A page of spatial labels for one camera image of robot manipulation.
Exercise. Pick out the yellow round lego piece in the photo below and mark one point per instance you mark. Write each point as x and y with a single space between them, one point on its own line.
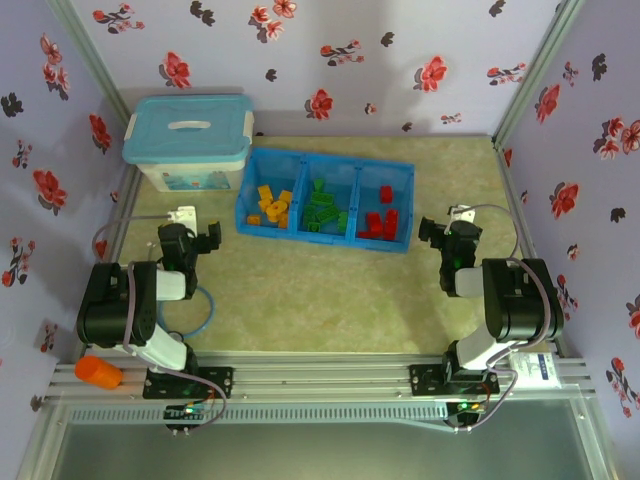
276 208

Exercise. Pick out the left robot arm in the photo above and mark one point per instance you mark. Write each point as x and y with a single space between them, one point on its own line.
115 310

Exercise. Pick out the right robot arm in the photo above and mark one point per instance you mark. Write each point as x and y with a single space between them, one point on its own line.
520 300

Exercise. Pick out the blue three-compartment bin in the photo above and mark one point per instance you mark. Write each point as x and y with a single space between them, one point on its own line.
370 180

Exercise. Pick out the light blue lidded storage box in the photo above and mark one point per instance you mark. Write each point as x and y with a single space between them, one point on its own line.
190 145

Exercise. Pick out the white labelled packet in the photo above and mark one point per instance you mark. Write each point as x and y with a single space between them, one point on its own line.
537 370

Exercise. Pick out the orange plastic cup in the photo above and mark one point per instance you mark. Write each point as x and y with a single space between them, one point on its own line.
97 372

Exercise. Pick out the small circuit board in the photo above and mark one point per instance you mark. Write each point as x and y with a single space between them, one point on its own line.
465 407
180 412

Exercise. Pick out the aluminium side rail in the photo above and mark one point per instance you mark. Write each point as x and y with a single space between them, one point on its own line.
532 250
127 200

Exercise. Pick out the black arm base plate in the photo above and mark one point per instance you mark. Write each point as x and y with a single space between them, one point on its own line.
422 380
222 382

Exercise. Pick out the long aluminium mounting rail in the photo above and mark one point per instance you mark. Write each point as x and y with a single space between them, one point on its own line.
320 380

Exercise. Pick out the aluminium frame post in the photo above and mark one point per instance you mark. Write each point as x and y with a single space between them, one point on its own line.
535 75

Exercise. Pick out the aluminium frame bar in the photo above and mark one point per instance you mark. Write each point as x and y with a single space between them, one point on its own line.
42 445
592 440

